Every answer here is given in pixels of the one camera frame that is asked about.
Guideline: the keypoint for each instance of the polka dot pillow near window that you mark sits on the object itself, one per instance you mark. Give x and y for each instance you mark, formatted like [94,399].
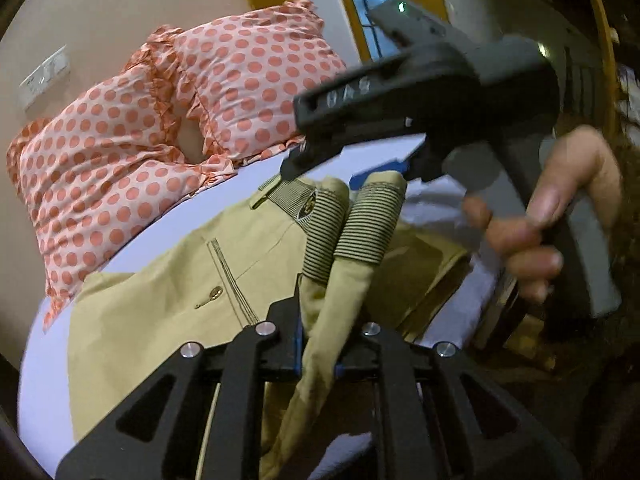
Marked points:
[238,77]

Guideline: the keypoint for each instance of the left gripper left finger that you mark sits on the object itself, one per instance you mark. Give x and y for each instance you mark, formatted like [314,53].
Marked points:
[199,414]

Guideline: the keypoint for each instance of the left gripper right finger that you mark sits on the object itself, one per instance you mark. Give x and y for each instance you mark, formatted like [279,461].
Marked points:
[434,415]

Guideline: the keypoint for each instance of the polka dot pillow near switch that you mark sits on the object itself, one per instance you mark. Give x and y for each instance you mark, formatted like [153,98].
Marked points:
[106,166]

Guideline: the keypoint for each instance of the white wall switch plate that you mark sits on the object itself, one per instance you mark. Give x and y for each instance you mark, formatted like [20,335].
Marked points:
[55,67]

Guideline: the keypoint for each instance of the person's right hand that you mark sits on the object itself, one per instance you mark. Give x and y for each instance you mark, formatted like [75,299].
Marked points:
[580,161]

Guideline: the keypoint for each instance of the khaki pants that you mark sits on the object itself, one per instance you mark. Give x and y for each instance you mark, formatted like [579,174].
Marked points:
[339,252]

